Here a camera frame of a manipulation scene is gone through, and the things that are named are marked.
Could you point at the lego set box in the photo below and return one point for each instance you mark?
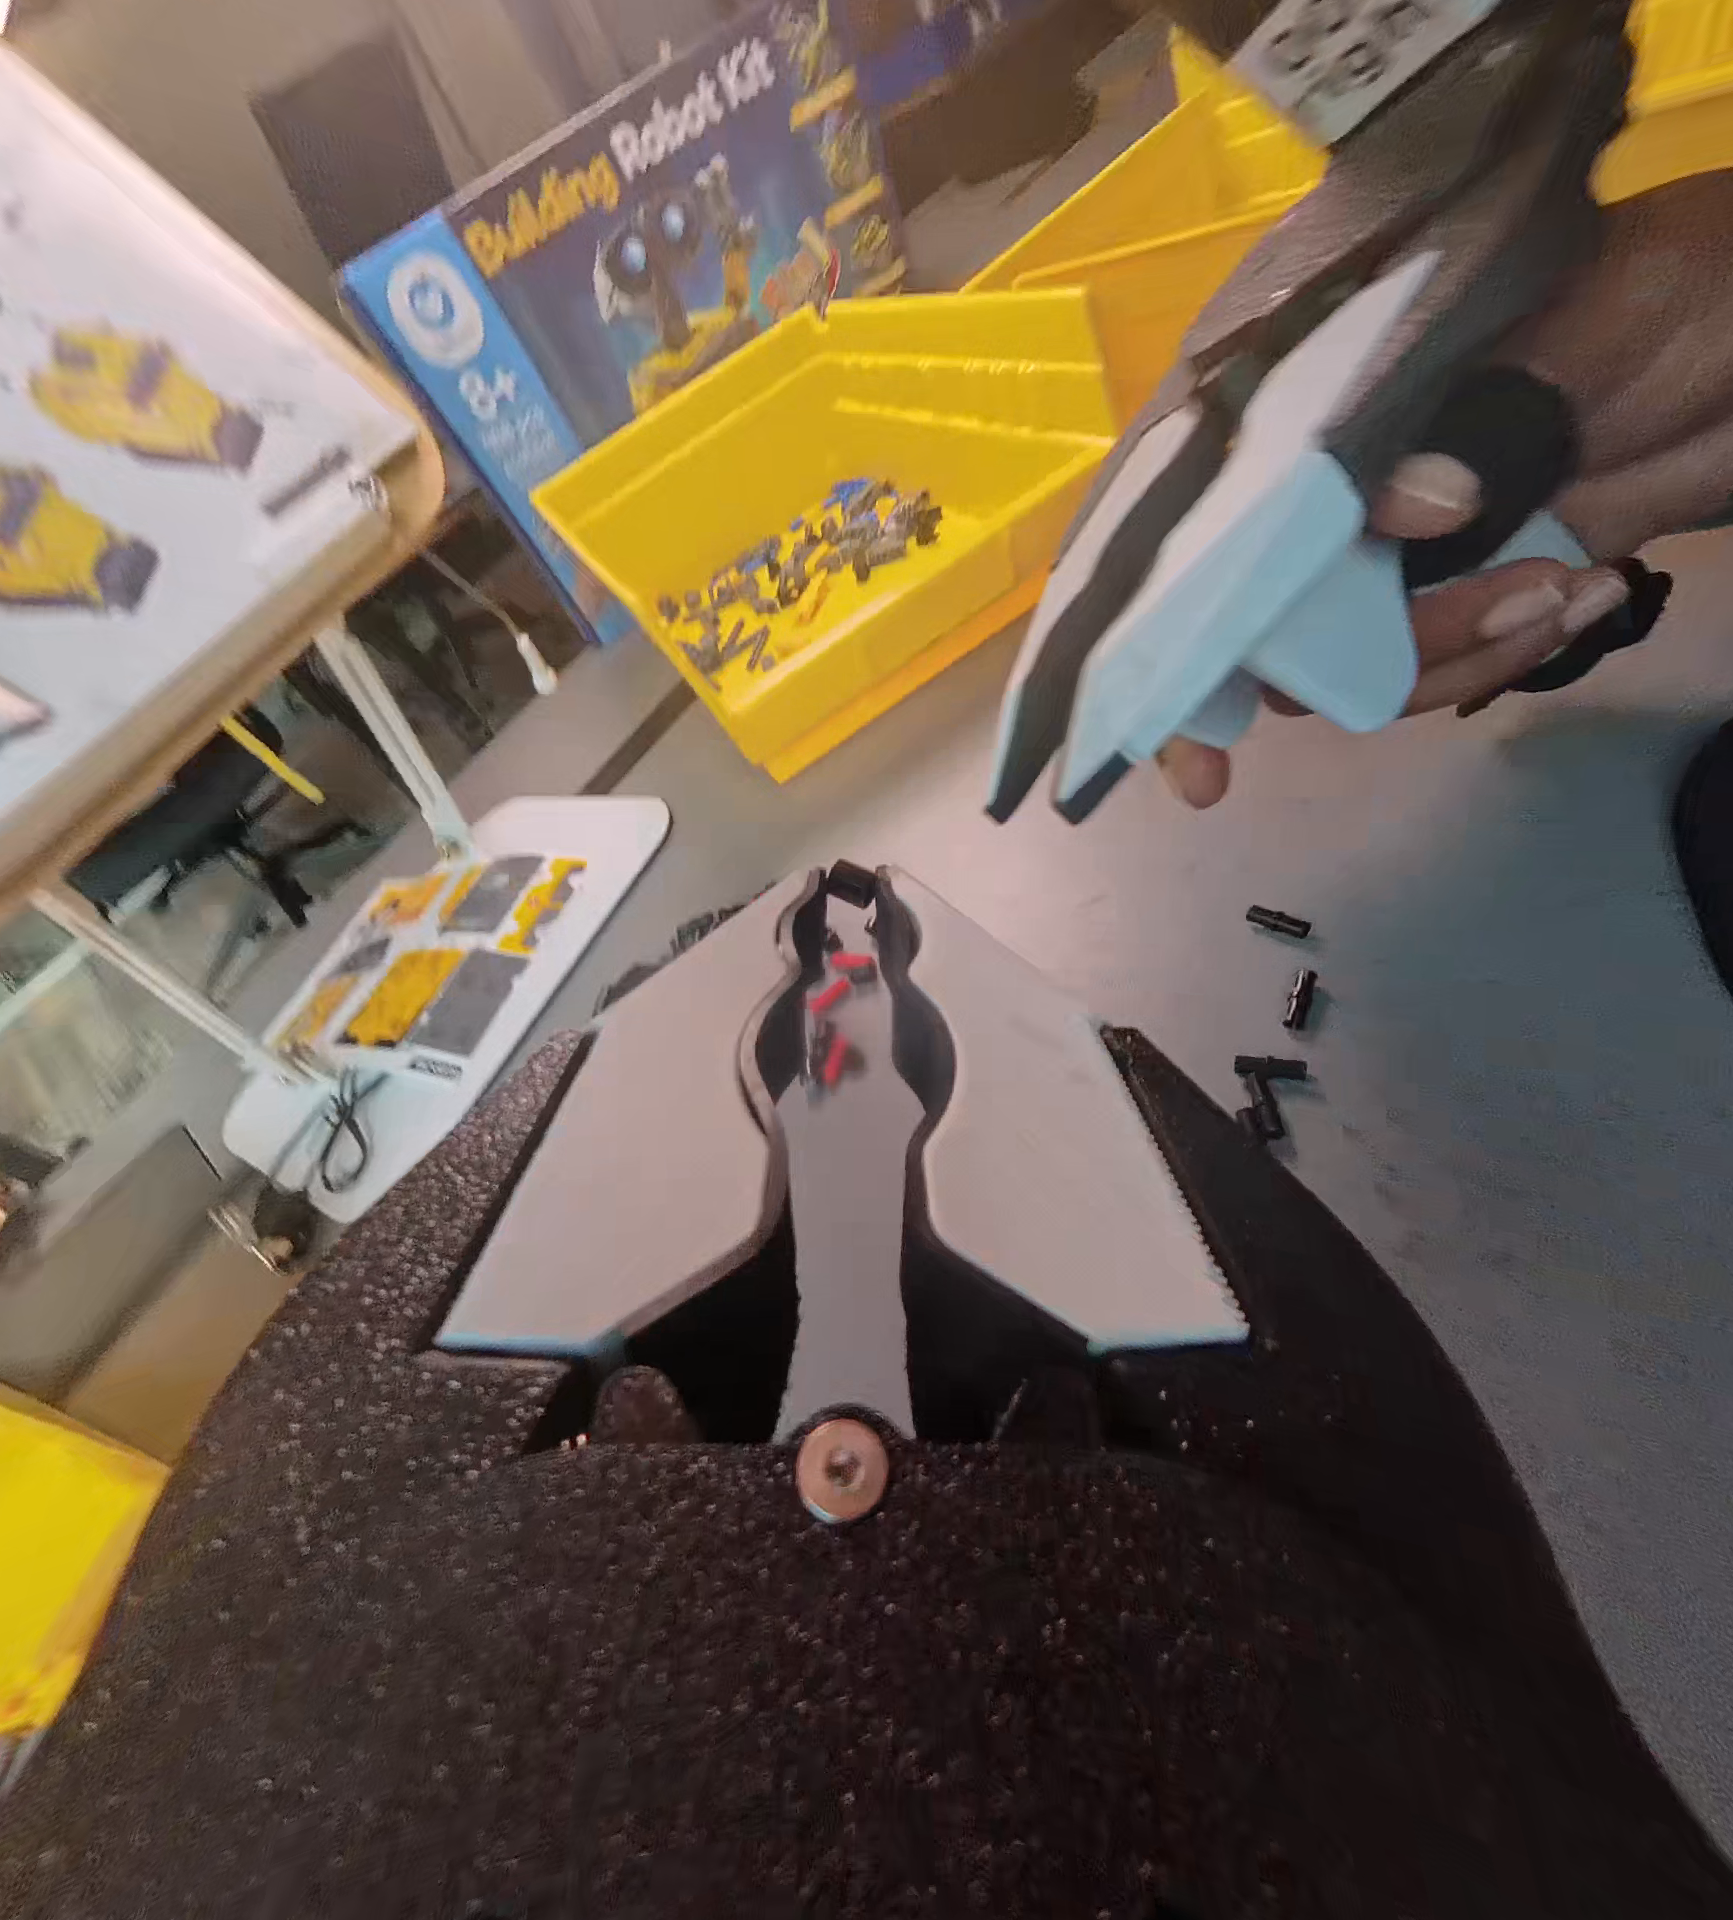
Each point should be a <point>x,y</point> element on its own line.
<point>580,271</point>

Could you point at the pile of small lego pins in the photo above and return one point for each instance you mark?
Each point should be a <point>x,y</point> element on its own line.
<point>836,1034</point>

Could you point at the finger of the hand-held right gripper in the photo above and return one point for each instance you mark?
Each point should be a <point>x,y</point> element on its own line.
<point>1091,601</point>
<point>1225,524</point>

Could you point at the lego sticker sheet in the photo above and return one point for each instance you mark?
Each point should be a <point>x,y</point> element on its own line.
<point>430,975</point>

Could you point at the black office chair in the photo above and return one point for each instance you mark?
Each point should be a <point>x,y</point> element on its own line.
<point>221,840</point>

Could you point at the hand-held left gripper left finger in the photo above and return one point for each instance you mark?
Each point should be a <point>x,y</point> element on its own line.
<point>626,1184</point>

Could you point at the lego instruction booklet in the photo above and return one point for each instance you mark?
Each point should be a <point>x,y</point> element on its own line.
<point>86,451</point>

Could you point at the heap of mixed lego parts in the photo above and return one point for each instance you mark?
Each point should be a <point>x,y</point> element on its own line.
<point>807,571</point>

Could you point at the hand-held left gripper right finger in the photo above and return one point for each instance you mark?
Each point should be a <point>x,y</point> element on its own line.
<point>1061,1184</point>

